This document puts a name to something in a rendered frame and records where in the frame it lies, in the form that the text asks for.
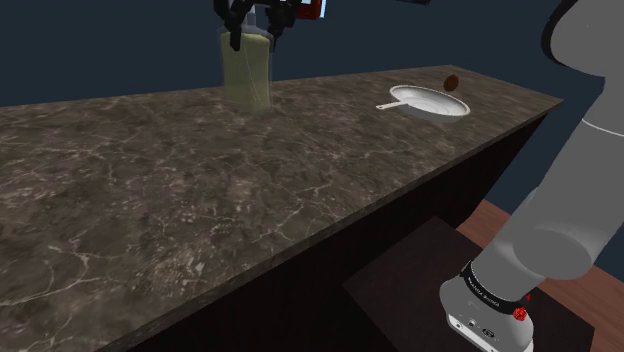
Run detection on dark robot stand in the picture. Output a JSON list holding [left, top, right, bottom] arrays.
[[341, 215, 597, 352]]

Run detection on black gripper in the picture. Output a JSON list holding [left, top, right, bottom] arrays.
[[213, 0, 300, 54]]

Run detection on clear bottle with green liquid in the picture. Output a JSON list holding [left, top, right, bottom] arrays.
[[218, 9, 274, 115]]

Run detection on white frying pan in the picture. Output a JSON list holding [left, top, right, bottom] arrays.
[[375, 84, 472, 124]]

